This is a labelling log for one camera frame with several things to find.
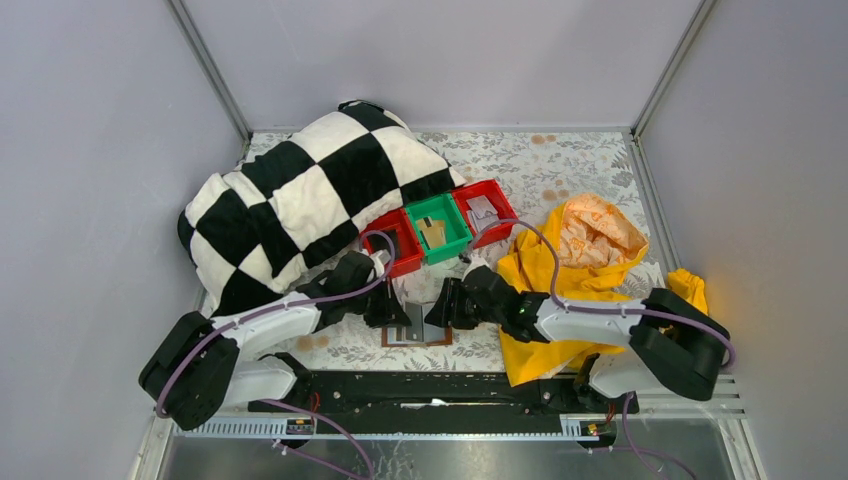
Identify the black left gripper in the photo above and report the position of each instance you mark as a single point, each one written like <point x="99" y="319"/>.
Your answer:
<point x="382" y="304"/>

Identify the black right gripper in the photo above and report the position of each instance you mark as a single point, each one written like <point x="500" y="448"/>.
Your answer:
<point x="462" y="303"/>

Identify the brown leather card holder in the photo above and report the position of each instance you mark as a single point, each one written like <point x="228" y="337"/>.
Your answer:
<point x="392" y="336"/>

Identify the grey credit card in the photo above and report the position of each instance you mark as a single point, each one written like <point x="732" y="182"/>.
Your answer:
<point x="416" y="321"/>

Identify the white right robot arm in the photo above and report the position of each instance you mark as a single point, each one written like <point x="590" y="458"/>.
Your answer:
<point x="665" y="342"/>

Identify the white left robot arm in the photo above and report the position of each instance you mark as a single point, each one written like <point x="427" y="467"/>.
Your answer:
<point x="206" y="364"/>

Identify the black card in red bin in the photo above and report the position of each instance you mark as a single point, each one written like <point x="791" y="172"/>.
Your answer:
<point x="388" y="241"/>

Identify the gold cards in green bin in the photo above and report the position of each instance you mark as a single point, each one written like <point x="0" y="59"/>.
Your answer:
<point x="432" y="232"/>

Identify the white cards in red bin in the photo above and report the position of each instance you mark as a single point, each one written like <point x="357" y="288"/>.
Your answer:
<point x="481" y="212"/>

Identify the left red plastic bin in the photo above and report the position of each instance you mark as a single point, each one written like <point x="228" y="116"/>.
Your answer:
<point x="397" y="226"/>

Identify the red plastic bin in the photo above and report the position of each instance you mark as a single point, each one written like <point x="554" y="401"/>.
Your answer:
<point x="488" y="188"/>
<point x="397" y="226"/>

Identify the yellow raincoat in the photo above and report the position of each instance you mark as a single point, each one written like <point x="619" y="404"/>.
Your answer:
<point x="596" y="246"/>

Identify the green plastic bin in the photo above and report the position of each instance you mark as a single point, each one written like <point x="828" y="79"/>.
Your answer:
<point x="458" y="235"/>

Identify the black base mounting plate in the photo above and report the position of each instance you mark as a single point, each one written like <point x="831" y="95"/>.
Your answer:
<point x="430" y="403"/>

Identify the right red plastic bin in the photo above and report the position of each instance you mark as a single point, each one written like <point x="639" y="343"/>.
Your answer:
<point x="488" y="188"/>

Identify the black white checkered blanket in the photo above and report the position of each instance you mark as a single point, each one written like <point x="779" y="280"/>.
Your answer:
<point x="251" y="232"/>

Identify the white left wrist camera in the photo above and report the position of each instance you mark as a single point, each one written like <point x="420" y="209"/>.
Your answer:
<point x="380" y="260"/>

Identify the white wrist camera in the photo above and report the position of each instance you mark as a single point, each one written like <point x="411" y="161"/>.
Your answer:
<point x="380" y="260"/>
<point x="474" y="262"/>

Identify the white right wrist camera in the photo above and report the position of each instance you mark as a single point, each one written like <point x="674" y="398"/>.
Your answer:
<point x="474" y="262"/>

